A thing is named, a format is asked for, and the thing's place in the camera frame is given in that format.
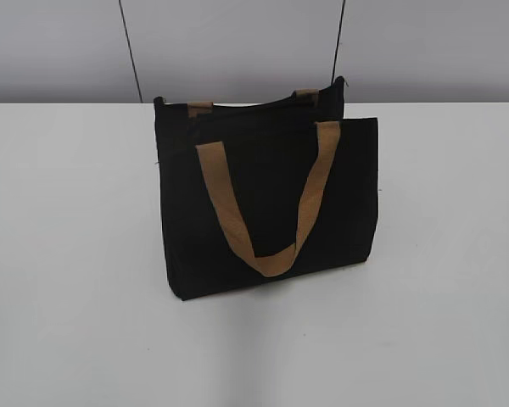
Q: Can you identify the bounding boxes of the black tote bag tan handles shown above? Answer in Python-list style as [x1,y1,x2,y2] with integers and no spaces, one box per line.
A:
[154,77,378,300]

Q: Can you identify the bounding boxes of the right black wall cable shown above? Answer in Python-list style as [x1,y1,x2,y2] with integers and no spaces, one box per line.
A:
[333,0,348,90]

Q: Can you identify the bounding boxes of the black wall cable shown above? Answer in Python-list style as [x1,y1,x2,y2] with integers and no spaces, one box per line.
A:
[118,0,144,104]
[333,0,348,90]

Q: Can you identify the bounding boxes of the left black wall cable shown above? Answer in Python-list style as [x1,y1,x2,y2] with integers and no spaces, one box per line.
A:
[118,0,144,104]

